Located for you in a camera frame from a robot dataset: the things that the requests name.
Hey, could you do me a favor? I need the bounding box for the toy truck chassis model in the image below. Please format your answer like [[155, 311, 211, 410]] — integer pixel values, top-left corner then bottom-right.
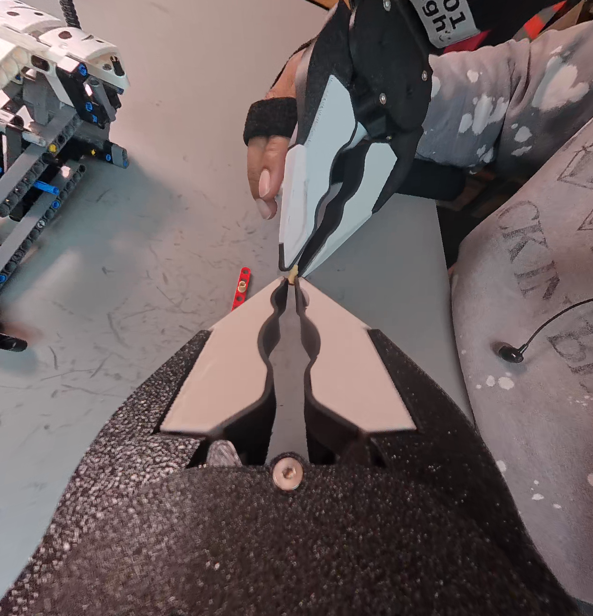
[[0, 0, 131, 352]]

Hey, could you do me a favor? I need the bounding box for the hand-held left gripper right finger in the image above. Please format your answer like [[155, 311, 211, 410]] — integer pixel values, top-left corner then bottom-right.
[[295, 278, 417, 465]]

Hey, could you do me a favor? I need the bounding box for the red perforated toy beam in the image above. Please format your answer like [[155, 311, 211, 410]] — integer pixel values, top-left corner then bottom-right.
[[231, 267, 253, 312]]

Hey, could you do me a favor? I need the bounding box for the person in grey splattered hoodie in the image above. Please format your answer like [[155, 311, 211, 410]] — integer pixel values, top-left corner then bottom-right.
[[451, 115, 593, 607]]

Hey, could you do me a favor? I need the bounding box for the person's right hand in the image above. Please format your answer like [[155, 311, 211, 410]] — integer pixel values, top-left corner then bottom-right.
[[247, 46, 309, 220]]

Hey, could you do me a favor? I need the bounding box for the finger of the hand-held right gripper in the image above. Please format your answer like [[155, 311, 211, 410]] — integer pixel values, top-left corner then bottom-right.
[[298, 142, 400, 279], [279, 73, 359, 271]]

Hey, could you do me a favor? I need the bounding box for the grey desk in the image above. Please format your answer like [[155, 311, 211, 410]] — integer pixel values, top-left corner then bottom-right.
[[0, 0, 473, 616]]

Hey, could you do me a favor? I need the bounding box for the black clip microphone cable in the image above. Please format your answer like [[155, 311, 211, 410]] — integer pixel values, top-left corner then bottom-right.
[[491, 296, 593, 364]]

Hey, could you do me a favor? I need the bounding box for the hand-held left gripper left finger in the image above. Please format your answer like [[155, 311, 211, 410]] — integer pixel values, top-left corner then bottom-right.
[[159, 277, 288, 465]]

